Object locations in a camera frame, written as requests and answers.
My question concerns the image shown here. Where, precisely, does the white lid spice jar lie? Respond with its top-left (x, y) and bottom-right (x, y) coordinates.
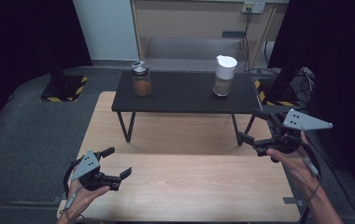
top-left (212, 54), bottom-right (238, 97)

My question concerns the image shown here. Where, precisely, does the black metal shelf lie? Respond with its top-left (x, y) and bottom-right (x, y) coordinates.
top-left (110, 70), bottom-right (263, 147)

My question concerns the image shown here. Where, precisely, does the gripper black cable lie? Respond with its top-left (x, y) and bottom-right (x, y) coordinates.
top-left (63, 158), bottom-right (85, 223)
top-left (300, 141), bottom-right (323, 203)

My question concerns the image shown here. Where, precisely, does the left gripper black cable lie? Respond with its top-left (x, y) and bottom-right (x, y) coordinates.
top-left (63, 158), bottom-right (85, 223)

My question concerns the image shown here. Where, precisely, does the black floor cable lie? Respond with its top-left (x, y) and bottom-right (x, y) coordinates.
top-left (309, 133), bottom-right (355, 224)

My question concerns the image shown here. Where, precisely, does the tangled cable bundle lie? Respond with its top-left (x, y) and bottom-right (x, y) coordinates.
top-left (296, 68), bottom-right (318, 99)

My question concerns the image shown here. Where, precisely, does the white wall socket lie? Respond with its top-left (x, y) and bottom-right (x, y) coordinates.
top-left (241, 1), bottom-right (266, 14)

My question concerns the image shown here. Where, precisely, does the black stand with striped base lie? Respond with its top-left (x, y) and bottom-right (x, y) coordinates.
top-left (254, 66), bottom-right (301, 107)
top-left (39, 62), bottom-right (89, 103)

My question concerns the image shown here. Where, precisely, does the person's right hand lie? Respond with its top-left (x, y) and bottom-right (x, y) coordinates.
top-left (265, 132), bottom-right (321, 197)

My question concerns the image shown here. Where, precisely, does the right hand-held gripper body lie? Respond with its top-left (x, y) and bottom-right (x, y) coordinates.
top-left (253, 108), bottom-right (334, 157)

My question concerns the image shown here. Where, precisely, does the black hanging power cable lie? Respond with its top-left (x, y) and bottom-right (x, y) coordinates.
top-left (241, 7), bottom-right (253, 73)

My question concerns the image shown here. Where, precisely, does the black curtain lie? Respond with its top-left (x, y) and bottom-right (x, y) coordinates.
top-left (0, 0), bottom-right (93, 139)
top-left (267, 0), bottom-right (355, 195)

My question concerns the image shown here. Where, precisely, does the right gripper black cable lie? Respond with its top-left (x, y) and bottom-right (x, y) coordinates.
top-left (300, 141), bottom-right (323, 203)

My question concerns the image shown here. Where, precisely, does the silver lid spice jar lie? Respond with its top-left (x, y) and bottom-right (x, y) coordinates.
top-left (131, 60), bottom-right (152, 97)

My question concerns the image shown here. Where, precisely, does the person's left hand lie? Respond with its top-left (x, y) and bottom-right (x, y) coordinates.
top-left (64, 178), bottom-right (111, 216)

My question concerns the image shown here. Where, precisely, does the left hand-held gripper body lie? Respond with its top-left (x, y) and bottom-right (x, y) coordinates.
top-left (70, 149), bottom-right (121, 191)

